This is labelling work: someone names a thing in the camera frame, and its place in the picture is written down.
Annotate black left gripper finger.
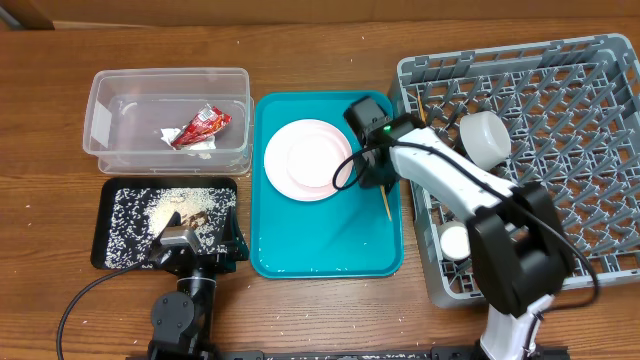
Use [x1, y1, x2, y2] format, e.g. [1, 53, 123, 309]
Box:
[227, 208, 249, 261]
[156, 212, 181, 238]

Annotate wooden chopstick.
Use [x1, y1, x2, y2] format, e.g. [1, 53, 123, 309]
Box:
[379, 185, 393, 222]
[417, 95, 427, 126]

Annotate pink small plate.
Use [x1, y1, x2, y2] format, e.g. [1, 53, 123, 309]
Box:
[286, 135, 351, 188]

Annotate white large plate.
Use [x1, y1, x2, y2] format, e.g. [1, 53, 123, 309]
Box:
[263, 119, 352, 202]

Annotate white tissue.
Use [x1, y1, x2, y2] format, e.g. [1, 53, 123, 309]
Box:
[160, 128, 216, 159]

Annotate red snack wrapper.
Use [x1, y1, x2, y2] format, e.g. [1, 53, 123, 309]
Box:
[170, 104, 232, 149]

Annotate grey bowl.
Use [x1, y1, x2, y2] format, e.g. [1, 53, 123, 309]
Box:
[459, 111, 511, 171]

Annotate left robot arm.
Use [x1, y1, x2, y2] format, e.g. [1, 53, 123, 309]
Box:
[55, 209, 249, 360]

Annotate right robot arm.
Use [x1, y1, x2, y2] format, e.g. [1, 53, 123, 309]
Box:
[343, 96, 600, 359]

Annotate black food waste tray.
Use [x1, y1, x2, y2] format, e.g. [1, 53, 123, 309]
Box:
[91, 177, 240, 270]

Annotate grey dishwasher rack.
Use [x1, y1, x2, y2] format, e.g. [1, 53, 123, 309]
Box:
[389, 34, 639, 289]

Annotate brown food scrap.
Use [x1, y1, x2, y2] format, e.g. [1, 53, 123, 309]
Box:
[182, 211, 209, 229]

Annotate teal plastic tray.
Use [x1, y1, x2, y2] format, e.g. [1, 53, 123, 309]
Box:
[250, 90, 404, 279]

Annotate white cup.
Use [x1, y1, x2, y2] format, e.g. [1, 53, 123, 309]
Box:
[438, 221, 471, 261]

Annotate clear plastic bin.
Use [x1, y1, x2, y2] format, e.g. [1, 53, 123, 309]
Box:
[83, 67, 254, 175]

